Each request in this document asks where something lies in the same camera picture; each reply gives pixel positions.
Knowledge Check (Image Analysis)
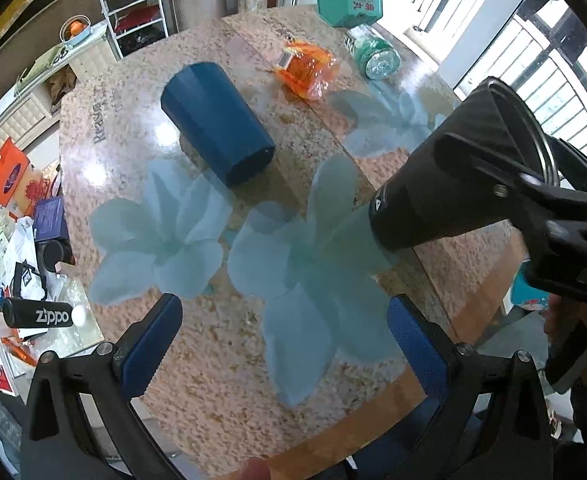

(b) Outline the person's right hand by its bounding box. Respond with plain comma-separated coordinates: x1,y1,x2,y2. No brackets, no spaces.
543,294,587,361

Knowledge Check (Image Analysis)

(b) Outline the white wire shelf rack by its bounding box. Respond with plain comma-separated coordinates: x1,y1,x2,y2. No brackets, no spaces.
92,0,178,60

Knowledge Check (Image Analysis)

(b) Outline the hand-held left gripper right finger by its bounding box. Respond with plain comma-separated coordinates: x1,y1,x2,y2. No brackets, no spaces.
387,294,557,480

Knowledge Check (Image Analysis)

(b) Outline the bowl of oranges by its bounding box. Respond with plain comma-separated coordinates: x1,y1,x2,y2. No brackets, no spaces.
60,15,94,44

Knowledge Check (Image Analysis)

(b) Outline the orange paper bag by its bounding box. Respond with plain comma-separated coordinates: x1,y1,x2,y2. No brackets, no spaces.
0,139,30,207

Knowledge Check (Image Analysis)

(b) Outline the white tufted cabinet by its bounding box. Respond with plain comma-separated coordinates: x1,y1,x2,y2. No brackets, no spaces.
0,22,117,171

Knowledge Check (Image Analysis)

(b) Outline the dark blue box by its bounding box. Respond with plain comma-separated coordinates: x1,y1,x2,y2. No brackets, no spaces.
32,196,69,243

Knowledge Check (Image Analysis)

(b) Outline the blue cup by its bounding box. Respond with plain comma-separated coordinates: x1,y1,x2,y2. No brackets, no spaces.
160,62,276,189

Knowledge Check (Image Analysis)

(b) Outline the green-label plastic bottle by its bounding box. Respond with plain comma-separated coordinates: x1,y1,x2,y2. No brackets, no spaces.
346,25,401,81

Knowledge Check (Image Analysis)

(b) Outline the orange plastic packet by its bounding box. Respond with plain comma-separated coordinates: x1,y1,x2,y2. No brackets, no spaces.
275,39,338,102

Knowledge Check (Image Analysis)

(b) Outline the green hexagonal tin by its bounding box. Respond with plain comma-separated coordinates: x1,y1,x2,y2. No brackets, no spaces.
316,0,385,28

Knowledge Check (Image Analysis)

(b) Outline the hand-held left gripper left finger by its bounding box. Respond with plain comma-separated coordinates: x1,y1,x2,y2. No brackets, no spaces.
21,292,184,480

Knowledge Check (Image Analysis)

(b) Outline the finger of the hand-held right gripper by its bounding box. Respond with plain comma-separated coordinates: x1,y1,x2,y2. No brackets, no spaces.
434,131,587,221

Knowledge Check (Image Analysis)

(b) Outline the black window railing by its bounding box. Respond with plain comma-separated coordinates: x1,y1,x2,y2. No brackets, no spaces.
426,0,587,153

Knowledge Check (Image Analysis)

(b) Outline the black cup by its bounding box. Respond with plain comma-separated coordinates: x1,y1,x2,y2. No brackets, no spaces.
368,77,560,256

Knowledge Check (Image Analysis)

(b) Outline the black tumbler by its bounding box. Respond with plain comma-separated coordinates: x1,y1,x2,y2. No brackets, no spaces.
37,240,74,273

